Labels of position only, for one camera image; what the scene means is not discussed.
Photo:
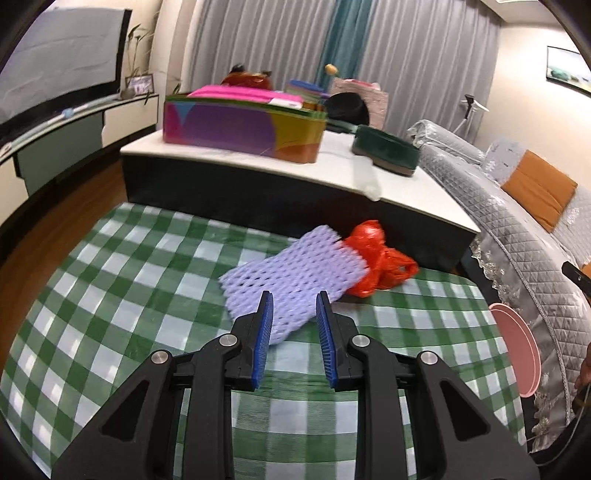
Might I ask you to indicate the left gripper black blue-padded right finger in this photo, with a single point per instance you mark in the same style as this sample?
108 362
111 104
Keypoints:
455 435

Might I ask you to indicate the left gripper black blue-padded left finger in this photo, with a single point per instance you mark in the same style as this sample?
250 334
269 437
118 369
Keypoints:
133 435

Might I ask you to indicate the red plastic bag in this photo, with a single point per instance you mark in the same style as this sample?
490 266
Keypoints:
387 267

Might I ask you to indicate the purple foam net sleeve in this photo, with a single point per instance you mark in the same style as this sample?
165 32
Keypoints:
318 261

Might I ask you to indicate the pink trash bin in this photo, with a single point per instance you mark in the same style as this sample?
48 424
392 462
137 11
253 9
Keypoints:
522 348

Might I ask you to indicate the person's right hand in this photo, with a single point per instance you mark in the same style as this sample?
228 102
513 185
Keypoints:
584 377

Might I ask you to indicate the grey quilted sofa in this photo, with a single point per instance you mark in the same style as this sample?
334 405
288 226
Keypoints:
521 261

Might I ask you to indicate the orange cushion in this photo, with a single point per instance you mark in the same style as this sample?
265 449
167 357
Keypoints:
540 189

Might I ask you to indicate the green white checkered tablecloth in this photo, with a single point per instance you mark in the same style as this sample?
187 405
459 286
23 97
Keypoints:
145 279

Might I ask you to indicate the dark green round tin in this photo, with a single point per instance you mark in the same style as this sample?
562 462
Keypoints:
386 151

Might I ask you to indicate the clear plastic wrapper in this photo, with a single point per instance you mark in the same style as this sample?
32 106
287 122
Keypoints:
365 178

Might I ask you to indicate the white black coffee table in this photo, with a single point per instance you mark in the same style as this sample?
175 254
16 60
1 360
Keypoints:
417 215

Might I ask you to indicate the grey curtains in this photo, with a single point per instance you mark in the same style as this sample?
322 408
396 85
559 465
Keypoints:
426 55

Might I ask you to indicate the pink quilted bag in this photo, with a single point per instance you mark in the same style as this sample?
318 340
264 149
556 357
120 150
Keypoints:
374 97

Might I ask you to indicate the black hat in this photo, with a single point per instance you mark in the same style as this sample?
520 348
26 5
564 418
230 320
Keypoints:
348 107

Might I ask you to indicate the tv cabinet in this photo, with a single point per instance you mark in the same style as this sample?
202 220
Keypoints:
56 146

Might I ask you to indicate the colourful oval tin box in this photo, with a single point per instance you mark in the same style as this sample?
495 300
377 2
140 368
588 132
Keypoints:
253 121

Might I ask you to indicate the brown teapot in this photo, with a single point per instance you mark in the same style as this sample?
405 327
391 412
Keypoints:
238 76

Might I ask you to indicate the television screen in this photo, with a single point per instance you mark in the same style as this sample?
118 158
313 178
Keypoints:
65 51

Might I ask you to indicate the framed wall painting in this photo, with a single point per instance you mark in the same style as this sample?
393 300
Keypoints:
568 68

